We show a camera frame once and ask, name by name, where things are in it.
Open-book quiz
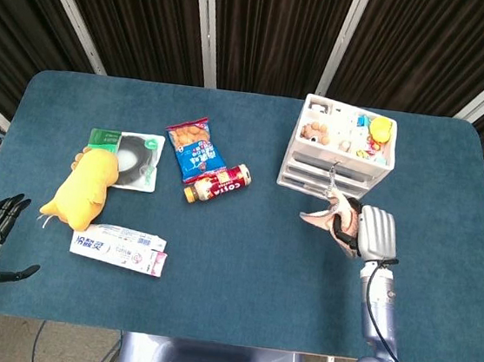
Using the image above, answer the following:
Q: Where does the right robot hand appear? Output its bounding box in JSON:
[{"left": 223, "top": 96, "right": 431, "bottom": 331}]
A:
[{"left": 328, "top": 194, "right": 405, "bottom": 266}]

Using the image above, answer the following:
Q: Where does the white cloth rag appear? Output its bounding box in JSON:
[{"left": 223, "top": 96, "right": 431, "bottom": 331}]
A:
[{"left": 295, "top": 155, "right": 370, "bottom": 260}]

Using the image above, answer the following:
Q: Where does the white toothpaste box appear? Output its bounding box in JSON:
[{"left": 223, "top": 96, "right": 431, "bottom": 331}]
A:
[{"left": 67, "top": 220, "right": 171, "bottom": 279}]

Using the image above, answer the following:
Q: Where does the white drawer organizer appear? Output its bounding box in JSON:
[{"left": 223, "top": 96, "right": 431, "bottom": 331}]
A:
[{"left": 274, "top": 90, "right": 403, "bottom": 214}]

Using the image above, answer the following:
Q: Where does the brown bead toy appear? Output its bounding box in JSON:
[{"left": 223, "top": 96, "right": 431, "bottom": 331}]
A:
[{"left": 299, "top": 120, "right": 334, "bottom": 148}]

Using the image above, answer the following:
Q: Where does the yellow plush toy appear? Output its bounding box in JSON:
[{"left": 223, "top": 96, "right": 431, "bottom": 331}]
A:
[{"left": 37, "top": 142, "right": 123, "bottom": 236}]

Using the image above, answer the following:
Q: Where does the blue table mat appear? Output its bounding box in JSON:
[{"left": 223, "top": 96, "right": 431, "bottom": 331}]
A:
[{"left": 0, "top": 63, "right": 484, "bottom": 362}]

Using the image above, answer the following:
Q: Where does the red Costa drink bottle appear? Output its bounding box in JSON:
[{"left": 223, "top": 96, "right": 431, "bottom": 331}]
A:
[{"left": 182, "top": 157, "right": 255, "bottom": 211}]

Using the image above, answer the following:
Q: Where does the blue snack bag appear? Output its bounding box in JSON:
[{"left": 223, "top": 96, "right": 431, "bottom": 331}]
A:
[{"left": 159, "top": 113, "right": 233, "bottom": 188}]

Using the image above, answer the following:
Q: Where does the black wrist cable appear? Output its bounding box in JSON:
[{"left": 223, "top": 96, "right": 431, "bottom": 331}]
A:
[{"left": 358, "top": 255, "right": 420, "bottom": 362}]

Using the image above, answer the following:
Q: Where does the packaged black cable, green card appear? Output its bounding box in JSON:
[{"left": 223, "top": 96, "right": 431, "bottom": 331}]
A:
[{"left": 83, "top": 126, "right": 167, "bottom": 194}]

